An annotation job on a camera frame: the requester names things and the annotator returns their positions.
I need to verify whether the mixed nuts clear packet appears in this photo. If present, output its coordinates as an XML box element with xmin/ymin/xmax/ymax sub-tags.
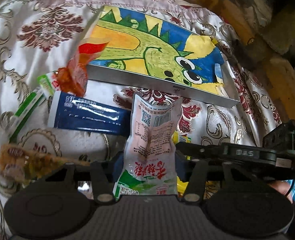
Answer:
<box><xmin>0</xmin><ymin>144</ymin><xmax>90</xmax><ymax>184</ymax></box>

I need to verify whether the blue white snack packet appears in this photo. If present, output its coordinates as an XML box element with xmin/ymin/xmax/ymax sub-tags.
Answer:
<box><xmin>48</xmin><ymin>91</ymin><xmax>131</xmax><ymax>137</ymax></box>

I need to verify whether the orange red snack packet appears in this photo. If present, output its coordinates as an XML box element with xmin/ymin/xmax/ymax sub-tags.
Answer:
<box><xmin>56</xmin><ymin>37</ymin><xmax>110</xmax><ymax>97</ymax></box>

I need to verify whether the wooden bed frame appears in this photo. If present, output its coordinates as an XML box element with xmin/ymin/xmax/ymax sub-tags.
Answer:
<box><xmin>184</xmin><ymin>0</ymin><xmax>295</xmax><ymax>121</ymax></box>

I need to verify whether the yellow green snack packet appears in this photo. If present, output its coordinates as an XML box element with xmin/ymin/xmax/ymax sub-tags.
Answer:
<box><xmin>171</xmin><ymin>130</ymin><xmax>192</xmax><ymax>193</ymax></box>

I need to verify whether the dinosaur painted tray box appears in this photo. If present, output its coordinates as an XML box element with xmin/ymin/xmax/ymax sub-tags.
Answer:
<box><xmin>85</xmin><ymin>6</ymin><xmax>239</xmax><ymax>108</ymax></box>

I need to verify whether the green white snack packet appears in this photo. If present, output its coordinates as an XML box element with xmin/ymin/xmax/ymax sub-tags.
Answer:
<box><xmin>7</xmin><ymin>70</ymin><xmax>61</xmax><ymax>142</ymax></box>

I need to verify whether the floral satin bedspread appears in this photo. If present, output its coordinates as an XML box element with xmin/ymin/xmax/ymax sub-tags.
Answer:
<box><xmin>0</xmin><ymin>0</ymin><xmax>280</xmax><ymax>239</ymax></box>

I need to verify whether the pink white snack packet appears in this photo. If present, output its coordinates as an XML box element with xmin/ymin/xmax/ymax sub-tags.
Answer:
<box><xmin>113</xmin><ymin>94</ymin><xmax>182</xmax><ymax>198</ymax></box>

